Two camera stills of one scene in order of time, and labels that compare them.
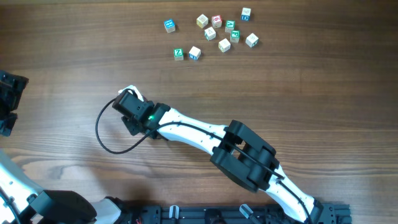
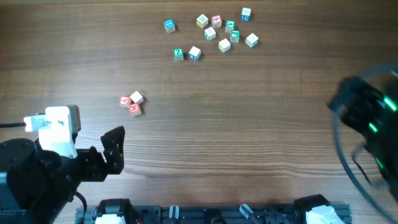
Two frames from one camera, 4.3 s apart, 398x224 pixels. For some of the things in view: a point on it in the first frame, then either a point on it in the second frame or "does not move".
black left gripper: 8,101 → 96,160
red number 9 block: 216,20 does not move
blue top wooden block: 170,25 does not move
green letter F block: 235,36 does not move
